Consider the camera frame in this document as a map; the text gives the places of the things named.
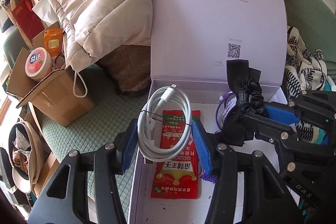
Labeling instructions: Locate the red box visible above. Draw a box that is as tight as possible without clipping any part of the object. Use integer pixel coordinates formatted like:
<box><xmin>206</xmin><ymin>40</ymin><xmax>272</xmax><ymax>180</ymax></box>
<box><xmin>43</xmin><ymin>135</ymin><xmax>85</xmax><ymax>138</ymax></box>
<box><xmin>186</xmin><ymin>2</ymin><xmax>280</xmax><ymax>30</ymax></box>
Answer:
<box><xmin>12</xmin><ymin>0</ymin><xmax>45</xmax><ymax>42</ymax></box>

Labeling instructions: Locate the green sofa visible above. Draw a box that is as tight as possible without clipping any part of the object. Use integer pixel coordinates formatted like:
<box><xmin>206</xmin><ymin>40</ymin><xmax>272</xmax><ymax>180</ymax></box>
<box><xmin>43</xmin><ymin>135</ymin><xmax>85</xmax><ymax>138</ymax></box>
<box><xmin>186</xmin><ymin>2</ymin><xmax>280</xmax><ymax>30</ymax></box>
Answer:
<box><xmin>4</xmin><ymin>0</ymin><xmax>336</xmax><ymax>201</ymax></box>

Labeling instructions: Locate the brown cardboard box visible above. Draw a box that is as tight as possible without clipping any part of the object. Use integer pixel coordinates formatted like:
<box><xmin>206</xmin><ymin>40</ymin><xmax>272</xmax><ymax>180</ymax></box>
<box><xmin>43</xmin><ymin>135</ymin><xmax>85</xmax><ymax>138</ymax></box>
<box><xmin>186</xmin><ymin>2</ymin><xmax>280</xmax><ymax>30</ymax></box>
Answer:
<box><xmin>7</xmin><ymin>22</ymin><xmax>96</xmax><ymax>127</ymax></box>

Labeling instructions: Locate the cream puffer jacket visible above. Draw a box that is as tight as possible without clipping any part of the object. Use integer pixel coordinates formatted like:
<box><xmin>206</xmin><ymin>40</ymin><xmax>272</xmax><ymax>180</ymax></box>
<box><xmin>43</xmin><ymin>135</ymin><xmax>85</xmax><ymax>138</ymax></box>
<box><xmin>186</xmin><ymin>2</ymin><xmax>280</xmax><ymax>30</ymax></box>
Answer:
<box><xmin>31</xmin><ymin>0</ymin><xmax>155</xmax><ymax>73</ymax></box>

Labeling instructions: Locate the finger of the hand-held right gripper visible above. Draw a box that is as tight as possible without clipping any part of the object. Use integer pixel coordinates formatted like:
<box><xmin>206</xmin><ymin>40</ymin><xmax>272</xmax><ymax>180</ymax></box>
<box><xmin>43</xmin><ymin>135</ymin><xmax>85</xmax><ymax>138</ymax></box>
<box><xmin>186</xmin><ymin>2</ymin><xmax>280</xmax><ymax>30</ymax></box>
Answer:
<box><xmin>220</xmin><ymin>112</ymin><xmax>297</xmax><ymax>147</ymax></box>
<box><xmin>264</xmin><ymin>91</ymin><xmax>336</xmax><ymax>125</ymax></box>

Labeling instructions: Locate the orange packet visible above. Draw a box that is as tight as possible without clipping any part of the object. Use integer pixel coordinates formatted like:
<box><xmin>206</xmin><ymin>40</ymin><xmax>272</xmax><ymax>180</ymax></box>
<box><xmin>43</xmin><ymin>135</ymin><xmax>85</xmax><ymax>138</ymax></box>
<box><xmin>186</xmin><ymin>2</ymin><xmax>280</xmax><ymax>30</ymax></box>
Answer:
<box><xmin>43</xmin><ymin>28</ymin><xmax>63</xmax><ymax>50</ymax></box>

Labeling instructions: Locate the brown fuzzy cloth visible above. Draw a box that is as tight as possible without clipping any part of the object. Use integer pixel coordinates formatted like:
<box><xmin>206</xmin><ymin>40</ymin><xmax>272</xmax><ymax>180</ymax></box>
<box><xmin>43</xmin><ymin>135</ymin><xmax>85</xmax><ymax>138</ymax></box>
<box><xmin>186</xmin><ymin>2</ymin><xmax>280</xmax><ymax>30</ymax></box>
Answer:
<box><xmin>97</xmin><ymin>44</ymin><xmax>153</xmax><ymax>97</ymax></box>

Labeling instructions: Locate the white charging cable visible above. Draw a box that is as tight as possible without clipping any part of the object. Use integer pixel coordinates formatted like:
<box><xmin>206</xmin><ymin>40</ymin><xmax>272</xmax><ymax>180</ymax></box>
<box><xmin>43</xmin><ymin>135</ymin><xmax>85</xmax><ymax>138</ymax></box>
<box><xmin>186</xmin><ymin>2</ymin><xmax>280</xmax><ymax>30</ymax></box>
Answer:
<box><xmin>137</xmin><ymin>84</ymin><xmax>192</xmax><ymax>165</ymax></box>

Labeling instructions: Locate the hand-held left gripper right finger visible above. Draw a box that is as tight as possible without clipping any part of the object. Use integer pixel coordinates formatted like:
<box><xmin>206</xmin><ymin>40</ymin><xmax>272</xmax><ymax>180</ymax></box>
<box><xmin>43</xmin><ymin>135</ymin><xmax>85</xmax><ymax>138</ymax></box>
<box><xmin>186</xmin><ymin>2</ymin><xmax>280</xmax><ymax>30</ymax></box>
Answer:
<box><xmin>192</xmin><ymin>120</ymin><xmax>300</xmax><ymax>224</ymax></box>

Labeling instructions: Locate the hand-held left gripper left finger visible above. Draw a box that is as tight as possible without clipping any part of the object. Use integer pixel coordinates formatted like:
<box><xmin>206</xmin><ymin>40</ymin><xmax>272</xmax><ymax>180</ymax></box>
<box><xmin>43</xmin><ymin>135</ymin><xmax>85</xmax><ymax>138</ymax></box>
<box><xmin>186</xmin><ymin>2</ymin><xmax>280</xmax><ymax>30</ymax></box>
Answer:
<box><xmin>30</xmin><ymin>119</ymin><xmax>139</xmax><ymax>224</ymax></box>

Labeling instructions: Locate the lavender gift box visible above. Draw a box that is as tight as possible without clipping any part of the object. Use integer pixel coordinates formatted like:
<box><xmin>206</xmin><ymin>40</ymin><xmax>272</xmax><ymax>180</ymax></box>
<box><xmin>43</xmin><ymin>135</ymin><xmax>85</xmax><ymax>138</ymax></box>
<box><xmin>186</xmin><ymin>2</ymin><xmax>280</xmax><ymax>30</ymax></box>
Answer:
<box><xmin>127</xmin><ymin>0</ymin><xmax>289</xmax><ymax>224</ymax></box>

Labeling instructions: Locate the black white patterned knit scarf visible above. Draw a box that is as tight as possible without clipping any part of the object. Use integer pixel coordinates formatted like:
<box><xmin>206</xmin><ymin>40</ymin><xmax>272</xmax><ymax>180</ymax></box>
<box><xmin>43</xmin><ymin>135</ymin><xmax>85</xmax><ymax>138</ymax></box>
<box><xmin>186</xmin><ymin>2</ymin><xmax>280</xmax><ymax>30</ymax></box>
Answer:
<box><xmin>285</xmin><ymin>26</ymin><xmax>328</xmax><ymax>143</ymax></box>

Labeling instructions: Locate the white paper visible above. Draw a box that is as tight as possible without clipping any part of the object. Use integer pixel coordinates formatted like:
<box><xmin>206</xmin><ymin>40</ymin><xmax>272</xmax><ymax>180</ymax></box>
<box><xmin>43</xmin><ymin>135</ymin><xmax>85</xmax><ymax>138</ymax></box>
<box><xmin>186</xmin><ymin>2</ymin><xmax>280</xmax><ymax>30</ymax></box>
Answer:
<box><xmin>33</xmin><ymin>0</ymin><xmax>54</xmax><ymax>24</ymax></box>

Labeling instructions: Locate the pink lid gum jar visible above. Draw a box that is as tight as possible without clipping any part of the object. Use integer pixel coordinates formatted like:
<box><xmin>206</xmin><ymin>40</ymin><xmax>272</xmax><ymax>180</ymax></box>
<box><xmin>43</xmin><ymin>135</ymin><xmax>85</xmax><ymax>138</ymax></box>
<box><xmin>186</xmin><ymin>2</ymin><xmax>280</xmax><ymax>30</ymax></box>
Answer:
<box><xmin>25</xmin><ymin>47</ymin><xmax>55</xmax><ymax>81</ymax></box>

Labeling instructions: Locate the black scrunchie with label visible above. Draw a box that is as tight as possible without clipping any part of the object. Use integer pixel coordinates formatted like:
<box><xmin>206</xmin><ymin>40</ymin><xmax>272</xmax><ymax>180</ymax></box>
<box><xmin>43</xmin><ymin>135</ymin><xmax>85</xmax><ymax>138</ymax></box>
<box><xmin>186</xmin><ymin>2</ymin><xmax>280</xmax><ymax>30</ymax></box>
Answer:
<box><xmin>226</xmin><ymin>59</ymin><xmax>264</xmax><ymax>119</ymax></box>

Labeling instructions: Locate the red snack packet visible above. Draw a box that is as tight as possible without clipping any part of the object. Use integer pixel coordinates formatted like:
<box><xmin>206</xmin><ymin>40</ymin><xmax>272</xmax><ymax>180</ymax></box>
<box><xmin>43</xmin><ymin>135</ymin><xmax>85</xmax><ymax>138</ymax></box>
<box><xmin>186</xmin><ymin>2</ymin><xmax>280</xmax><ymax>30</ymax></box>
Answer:
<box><xmin>150</xmin><ymin>109</ymin><xmax>201</xmax><ymax>199</ymax></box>

